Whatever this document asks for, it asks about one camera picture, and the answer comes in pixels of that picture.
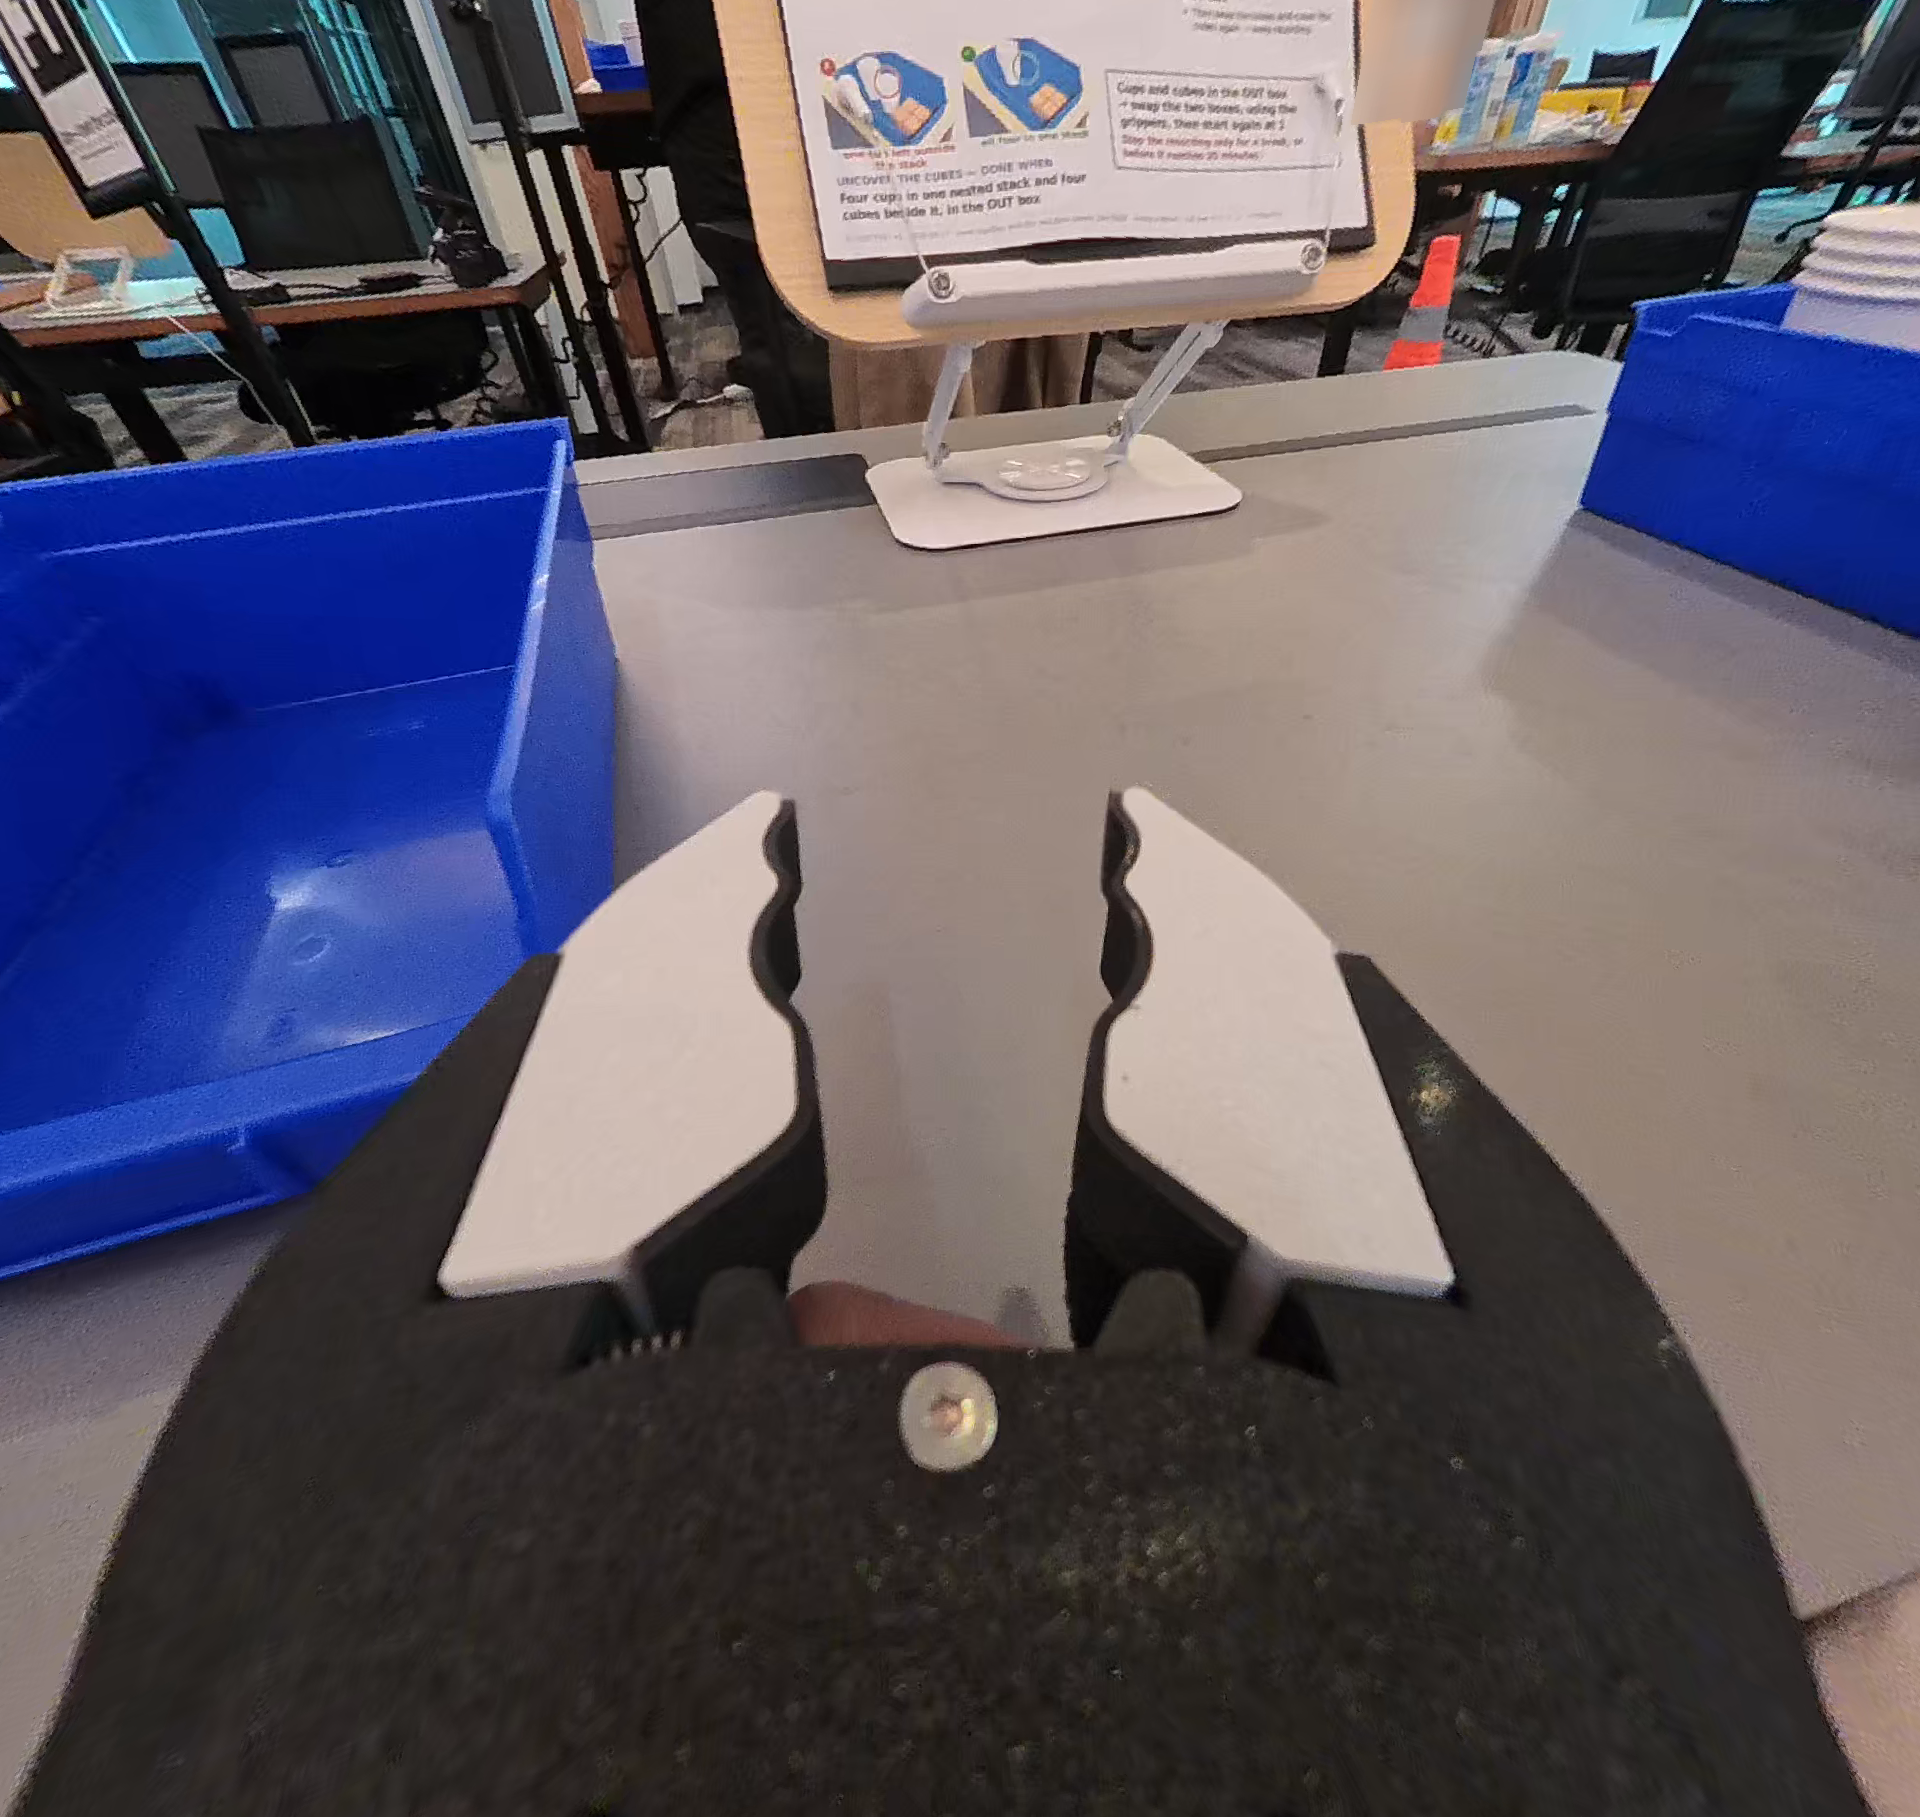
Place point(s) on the black office chair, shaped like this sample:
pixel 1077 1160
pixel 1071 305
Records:
pixel 315 198
pixel 1725 123

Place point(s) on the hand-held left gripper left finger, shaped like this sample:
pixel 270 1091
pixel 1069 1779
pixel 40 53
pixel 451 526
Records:
pixel 630 1068

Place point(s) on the clear acrylic holder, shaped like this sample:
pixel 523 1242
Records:
pixel 91 279

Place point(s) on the orange traffic cone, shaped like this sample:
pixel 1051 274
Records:
pixel 1424 326

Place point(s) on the wooden desk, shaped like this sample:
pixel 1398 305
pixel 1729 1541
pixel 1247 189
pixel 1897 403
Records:
pixel 1514 155
pixel 376 301

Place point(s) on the blue plastic bin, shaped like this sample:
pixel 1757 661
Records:
pixel 224 798
pixel 1725 453
pixel 611 65

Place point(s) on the person's left hand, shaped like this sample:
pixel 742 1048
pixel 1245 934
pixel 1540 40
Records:
pixel 887 1315

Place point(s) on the yellow box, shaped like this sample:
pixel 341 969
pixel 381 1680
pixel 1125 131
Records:
pixel 1597 110

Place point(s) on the black device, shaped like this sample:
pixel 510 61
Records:
pixel 468 258

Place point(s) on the printed instruction sheet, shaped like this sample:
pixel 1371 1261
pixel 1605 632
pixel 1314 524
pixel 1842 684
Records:
pixel 1049 78

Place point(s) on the person's beige hoodie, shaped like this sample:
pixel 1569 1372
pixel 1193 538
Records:
pixel 1875 1728

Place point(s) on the white blue cartons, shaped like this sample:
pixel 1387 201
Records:
pixel 1507 92

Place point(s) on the black tripod with printed tag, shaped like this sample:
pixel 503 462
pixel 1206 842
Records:
pixel 45 33

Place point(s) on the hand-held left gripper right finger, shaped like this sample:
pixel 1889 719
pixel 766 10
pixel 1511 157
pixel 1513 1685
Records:
pixel 1276 1098

